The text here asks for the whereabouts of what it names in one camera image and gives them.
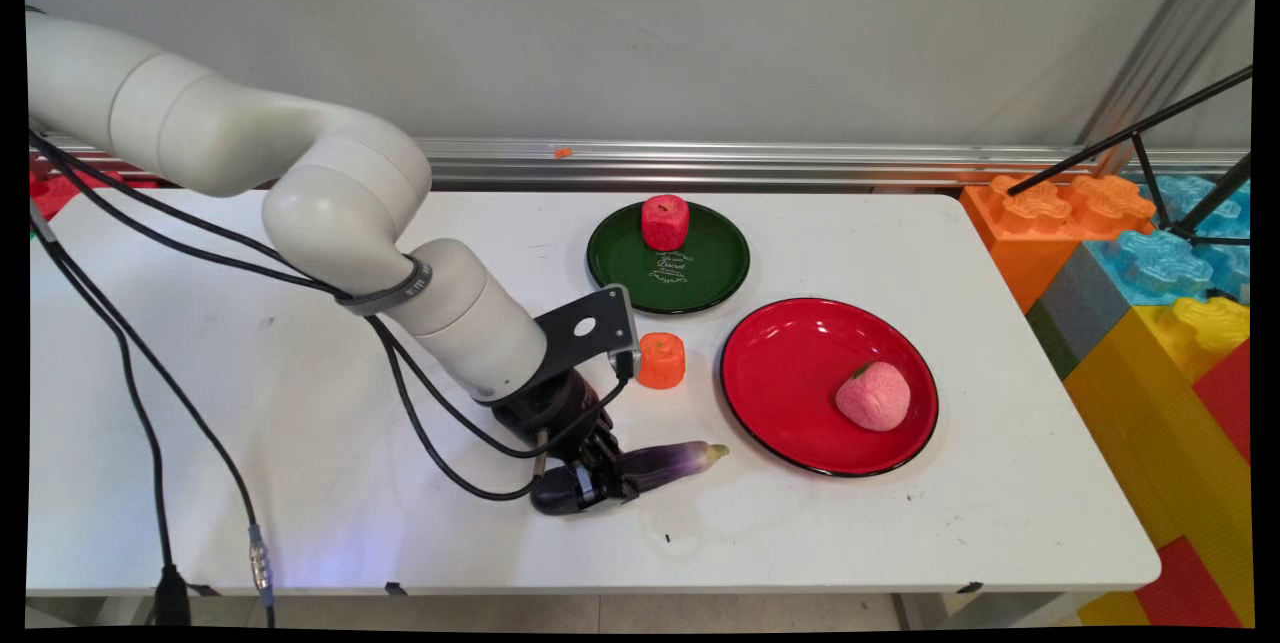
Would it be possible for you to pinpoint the orange toy fruit chunk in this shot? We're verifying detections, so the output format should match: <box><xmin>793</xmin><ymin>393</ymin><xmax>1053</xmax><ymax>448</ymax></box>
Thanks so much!
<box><xmin>636</xmin><ymin>332</ymin><xmax>688</xmax><ymax>391</ymax></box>

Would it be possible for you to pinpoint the grey giant building block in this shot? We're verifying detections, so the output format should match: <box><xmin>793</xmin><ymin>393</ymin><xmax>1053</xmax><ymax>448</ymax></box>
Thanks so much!
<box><xmin>1040</xmin><ymin>243</ymin><xmax>1137</xmax><ymax>366</ymax></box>

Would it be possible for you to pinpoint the horizontal aluminium rail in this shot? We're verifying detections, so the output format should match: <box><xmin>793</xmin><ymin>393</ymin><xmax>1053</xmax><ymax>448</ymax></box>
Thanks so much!
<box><xmin>30</xmin><ymin>131</ymin><xmax>1251</xmax><ymax>192</ymax></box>

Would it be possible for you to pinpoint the black cable with black plug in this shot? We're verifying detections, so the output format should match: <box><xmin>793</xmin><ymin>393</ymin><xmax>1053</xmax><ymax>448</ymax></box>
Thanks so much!
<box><xmin>28</xmin><ymin>203</ymin><xmax>633</xmax><ymax>628</ymax></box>

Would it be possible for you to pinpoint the slanted aluminium post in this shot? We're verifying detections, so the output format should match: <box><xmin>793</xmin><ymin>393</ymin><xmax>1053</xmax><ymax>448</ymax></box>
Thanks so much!
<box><xmin>1078</xmin><ymin>0</ymin><xmax>1256</xmax><ymax>176</ymax></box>

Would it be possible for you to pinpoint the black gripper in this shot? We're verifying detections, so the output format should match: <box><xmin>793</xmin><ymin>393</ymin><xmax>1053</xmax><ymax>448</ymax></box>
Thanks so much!
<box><xmin>488</xmin><ymin>367</ymin><xmax>642</xmax><ymax>512</ymax></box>

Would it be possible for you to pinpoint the white table leg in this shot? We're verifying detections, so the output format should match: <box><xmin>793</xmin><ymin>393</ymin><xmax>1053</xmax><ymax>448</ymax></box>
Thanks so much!
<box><xmin>895</xmin><ymin>591</ymin><xmax>1086</xmax><ymax>629</ymax></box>

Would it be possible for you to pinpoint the red giant building block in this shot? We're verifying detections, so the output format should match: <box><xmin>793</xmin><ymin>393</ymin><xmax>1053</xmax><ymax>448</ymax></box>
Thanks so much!
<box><xmin>1190</xmin><ymin>338</ymin><xmax>1253</xmax><ymax>466</ymax></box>
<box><xmin>30</xmin><ymin>168</ymin><xmax>156</xmax><ymax>224</ymax></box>
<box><xmin>1134</xmin><ymin>535</ymin><xmax>1247</xmax><ymax>629</ymax></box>

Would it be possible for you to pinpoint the red plate with black rim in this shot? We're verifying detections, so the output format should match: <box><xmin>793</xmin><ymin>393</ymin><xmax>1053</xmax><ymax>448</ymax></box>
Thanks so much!
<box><xmin>720</xmin><ymin>297</ymin><xmax>940</xmax><ymax>479</ymax></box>

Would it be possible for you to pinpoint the dark green plate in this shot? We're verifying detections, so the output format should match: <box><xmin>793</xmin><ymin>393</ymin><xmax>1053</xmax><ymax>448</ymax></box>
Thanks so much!
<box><xmin>586</xmin><ymin>201</ymin><xmax>751</xmax><ymax>315</ymax></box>

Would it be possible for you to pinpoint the green giant building block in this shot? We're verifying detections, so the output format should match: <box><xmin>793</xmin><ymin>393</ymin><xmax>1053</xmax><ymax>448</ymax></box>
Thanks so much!
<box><xmin>1025</xmin><ymin>298</ymin><xmax>1082</xmax><ymax>380</ymax></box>

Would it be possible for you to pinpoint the black tripod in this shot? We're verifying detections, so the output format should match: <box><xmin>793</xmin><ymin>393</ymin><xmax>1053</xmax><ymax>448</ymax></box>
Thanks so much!
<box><xmin>1007</xmin><ymin>65</ymin><xmax>1254</xmax><ymax>250</ymax></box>

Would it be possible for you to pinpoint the blue giant building block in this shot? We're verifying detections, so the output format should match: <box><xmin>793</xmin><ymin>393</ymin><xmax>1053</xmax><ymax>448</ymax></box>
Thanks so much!
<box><xmin>1085</xmin><ymin>173</ymin><xmax>1253</xmax><ymax>309</ymax></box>

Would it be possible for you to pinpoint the orange giant building block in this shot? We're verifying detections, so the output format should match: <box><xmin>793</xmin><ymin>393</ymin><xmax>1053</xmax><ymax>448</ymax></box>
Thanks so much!
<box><xmin>960</xmin><ymin>173</ymin><xmax>1159</xmax><ymax>314</ymax></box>

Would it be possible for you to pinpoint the red toy fruit chunk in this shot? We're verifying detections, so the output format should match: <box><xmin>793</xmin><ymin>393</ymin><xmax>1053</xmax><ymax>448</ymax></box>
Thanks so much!
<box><xmin>641</xmin><ymin>194</ymin><xmax>691</xmax><ymax>252</ymax></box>

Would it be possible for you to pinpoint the yellow giant building block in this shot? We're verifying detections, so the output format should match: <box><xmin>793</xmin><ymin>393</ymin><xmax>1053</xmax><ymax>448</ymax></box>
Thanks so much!
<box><xmin>1064</xmin><ymin>295</ymin><xmax>1254</xmax><ymax>626</ymax></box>

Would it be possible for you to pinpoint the black cable with silver connector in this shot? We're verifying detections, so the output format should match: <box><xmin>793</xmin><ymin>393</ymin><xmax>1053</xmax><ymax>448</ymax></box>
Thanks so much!
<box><xmin>28</xmin><ymin>128</ymin><xmax>633</xmax><ymax>614</ymax></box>

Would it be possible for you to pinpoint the grey velcro cable strap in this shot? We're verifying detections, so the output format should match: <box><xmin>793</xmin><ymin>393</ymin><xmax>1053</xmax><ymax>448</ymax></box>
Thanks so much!
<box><xmin>335</xmin><ymin>255</ymin><xmax>434</xmax><ymax>318</ymax></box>

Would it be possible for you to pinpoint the purple toy eggplant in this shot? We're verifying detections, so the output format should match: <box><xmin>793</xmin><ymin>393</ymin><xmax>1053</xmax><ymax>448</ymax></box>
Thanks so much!
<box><xmin>529</xmin><ymin>440</ymin><xmax>731</xmax><ymax>517</ymax></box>

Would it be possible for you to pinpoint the pink toy peach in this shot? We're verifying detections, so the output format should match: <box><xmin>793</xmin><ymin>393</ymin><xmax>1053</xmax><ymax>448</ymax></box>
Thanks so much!
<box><xmin>835</xmin><ymin>360</ymin><xmax>912</xmax><ymax>433</ymax></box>

